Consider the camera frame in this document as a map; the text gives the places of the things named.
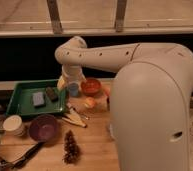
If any green plastic tray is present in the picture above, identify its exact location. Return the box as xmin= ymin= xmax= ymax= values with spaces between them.
xmin=6 ymin=79 xmax=66 ymax=118

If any wooden spatula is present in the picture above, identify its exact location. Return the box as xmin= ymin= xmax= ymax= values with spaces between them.
xmin=62 ymin=113 xmax=87 ymax=128

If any metal window frame rail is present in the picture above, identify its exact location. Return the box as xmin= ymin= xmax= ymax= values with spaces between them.
xmin=0 ymin=0 xmax=193 ymax=37

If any white paper cup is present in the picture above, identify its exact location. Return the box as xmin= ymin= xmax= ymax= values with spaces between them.
xmin=3 ymin=115 xmax=25 ymax=136

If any brown pine cone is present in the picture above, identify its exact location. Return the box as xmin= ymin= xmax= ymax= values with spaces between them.
xmin=63 ymin=130 xmax=80 ymax=164

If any black handled tool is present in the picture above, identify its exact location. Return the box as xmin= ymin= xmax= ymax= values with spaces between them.
xmin=0 ymin=142 xmax=44 ymax=171

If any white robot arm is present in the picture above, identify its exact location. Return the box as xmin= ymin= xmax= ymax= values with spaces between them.
xmin=55 ymin=36 xmax=193 ymax=171

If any yellow orange toy fruit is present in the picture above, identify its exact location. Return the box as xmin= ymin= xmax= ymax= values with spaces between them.
xmin=84 ymin=97 xmax=97 ymax=109

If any purple bowl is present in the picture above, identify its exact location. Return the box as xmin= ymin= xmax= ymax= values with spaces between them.
xmin=28 ymin=114 xmax=59 ymax=142

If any small blue cup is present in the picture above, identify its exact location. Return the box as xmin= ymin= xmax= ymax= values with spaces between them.
xmin=67 ymin=83 xmax=79 ymax=97

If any dark brown block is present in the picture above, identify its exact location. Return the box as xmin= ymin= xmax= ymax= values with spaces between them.
xmin=45 ymin=87 xmax=58 ymax=102

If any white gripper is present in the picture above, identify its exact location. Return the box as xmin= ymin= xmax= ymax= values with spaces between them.
xmin=57 ymin=65 xmax=85 ymax=91

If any orange bowl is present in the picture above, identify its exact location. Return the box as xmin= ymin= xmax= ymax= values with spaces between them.
xmin=81 ymin=78 xmax=101 ymax=96

